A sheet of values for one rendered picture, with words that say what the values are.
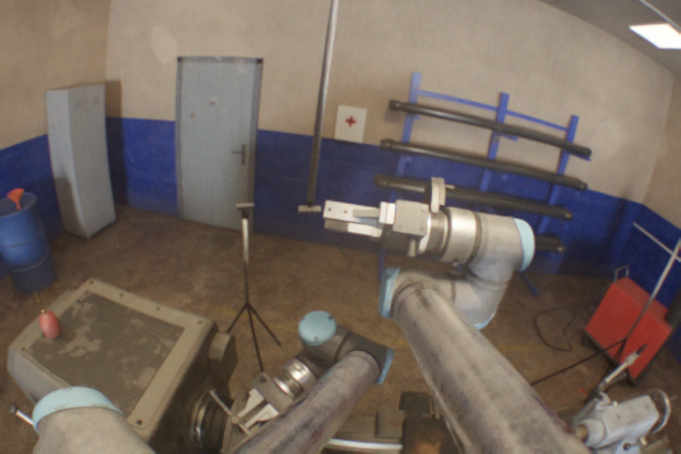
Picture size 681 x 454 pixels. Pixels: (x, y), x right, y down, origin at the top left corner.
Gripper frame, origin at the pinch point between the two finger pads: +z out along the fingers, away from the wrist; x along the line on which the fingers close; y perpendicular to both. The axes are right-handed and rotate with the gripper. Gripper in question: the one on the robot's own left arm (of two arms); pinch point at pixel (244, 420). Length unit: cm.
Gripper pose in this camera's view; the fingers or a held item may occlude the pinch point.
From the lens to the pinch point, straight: 88.3
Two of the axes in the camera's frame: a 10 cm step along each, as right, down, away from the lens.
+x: 7.4, 5.0, -4.6
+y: 0.6, -7.2, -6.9
